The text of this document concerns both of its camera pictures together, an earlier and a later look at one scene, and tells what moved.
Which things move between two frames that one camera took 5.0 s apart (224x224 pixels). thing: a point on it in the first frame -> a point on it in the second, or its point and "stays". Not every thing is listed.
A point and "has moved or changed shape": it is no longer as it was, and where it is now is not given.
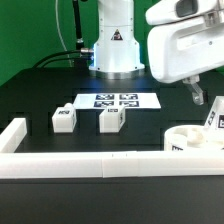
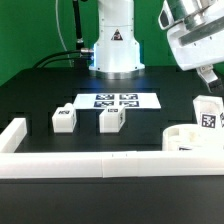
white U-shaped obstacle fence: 98,165 stays
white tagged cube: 112,119 stays
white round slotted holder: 193,138 stays
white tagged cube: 215,119 has moved or changed shape
